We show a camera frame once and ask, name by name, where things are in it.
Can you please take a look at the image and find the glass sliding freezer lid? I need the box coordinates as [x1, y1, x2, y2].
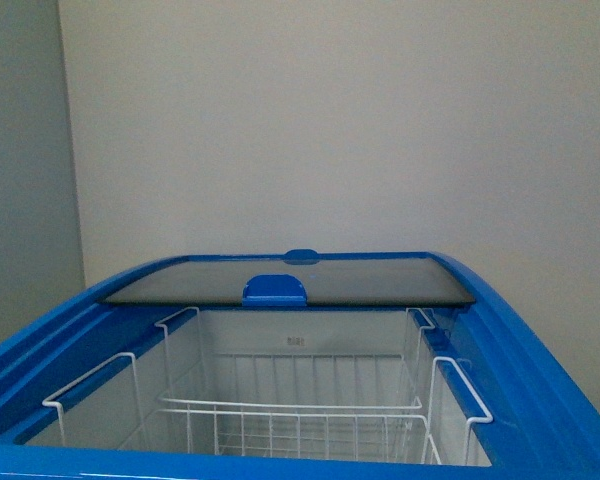
[104, 251, 475, 309]

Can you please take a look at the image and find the rear white wire basket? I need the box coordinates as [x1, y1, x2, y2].
[166, 308, 435, 410]

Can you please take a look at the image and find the white blue chest freezer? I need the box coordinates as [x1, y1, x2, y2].
[0, 250, 600, 479]

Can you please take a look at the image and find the white wire freezer basket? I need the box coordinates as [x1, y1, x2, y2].
[32, 357, 493, 466]

